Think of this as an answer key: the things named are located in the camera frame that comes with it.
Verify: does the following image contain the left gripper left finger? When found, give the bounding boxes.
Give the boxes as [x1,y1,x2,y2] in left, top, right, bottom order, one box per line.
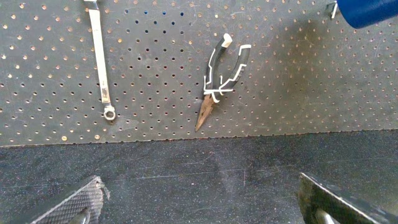
[30,175,111,224]

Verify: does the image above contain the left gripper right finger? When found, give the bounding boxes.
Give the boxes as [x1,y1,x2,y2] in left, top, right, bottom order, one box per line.
[297,172,398,224]

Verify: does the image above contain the roll of blue tape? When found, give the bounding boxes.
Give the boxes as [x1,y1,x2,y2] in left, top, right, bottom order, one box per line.
[336,0,398,30]

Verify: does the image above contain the black pegboard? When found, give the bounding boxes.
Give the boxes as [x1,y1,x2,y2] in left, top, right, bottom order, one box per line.
[0,0,398,148]

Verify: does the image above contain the wrench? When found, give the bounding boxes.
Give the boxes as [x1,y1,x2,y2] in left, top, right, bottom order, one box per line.
[83,0,117,121]

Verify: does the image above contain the black and white pliers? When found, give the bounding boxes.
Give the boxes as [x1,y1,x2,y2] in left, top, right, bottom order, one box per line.
[194,32,252,133]

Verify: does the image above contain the metal hook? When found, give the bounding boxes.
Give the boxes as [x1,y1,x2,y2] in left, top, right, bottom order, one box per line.
[325,1,339,20]

